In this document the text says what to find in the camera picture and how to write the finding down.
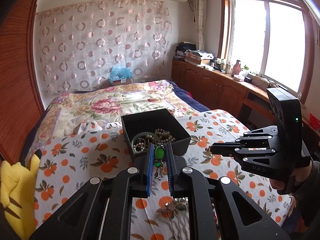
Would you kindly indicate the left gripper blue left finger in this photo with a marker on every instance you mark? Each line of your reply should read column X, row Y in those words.
column 149, row 167

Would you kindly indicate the pile of folded clothes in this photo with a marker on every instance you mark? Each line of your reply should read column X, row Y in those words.
column 187, row 52

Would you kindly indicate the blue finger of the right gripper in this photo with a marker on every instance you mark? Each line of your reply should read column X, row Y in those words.
column 225, row 145
column 227, row 151

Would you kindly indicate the yellow plush toy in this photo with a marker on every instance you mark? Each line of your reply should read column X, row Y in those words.
column 17, row 199

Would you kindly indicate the blue plastic bag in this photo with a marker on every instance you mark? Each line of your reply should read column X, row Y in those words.
column 119, row 73

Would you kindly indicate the wooden louvered wardrobe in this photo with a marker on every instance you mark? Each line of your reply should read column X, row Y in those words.
column 20, row 99

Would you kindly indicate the green gem pendant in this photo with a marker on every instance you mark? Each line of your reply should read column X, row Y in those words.
column 159, row 155

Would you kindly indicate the black square storage box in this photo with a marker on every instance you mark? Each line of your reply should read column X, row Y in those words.
column 150, row 121

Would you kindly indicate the cardboard box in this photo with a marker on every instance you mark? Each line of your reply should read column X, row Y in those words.
column 121, row 82

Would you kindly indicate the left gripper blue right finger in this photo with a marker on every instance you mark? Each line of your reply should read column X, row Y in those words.
column 170, row 167

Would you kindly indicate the floral quilt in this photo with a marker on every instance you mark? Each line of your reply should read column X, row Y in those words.
column 70, row 112

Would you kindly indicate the pink bottle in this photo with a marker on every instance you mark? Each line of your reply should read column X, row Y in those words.
column 236, row 68

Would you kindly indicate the window side curtain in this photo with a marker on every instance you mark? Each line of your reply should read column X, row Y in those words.
column 200, row 20

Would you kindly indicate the circle pattern wall curtain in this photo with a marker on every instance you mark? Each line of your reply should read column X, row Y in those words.
column 76, row 46

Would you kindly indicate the dark blue blanket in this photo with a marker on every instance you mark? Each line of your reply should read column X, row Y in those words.
column 187, row 98

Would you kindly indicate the green jade bangle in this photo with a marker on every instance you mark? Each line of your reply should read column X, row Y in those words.
column 142, row 140

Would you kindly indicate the silver hair pin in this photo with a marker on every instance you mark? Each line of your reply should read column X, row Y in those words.
column 175, row 215

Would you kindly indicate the wooden side cabinet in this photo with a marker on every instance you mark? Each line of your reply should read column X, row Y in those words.
column 216, row 90

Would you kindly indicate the person's right hand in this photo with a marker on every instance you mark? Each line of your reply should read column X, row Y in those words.
column 300, row 175

